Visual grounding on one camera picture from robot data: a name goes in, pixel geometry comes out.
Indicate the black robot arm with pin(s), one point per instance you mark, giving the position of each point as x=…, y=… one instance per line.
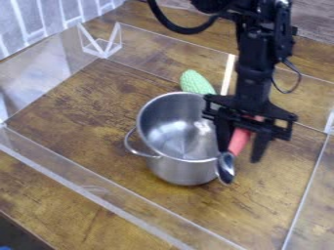
x=265, y=44

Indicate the black wall strip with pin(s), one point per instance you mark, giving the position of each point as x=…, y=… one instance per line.
x=295, y=30

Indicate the stainless steel pot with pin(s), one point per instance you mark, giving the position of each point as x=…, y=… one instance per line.
x=177, y=140

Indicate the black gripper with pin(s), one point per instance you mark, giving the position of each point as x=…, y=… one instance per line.
x=223, y=110

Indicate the clear acrylic enclosure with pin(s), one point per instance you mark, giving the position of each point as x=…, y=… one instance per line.
x=72, y=172

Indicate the pink handled metal spoon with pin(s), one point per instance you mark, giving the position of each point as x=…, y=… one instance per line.
x=235, y=146

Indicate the green bitter gourd toy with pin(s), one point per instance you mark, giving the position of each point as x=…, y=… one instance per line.
x=194, y=83

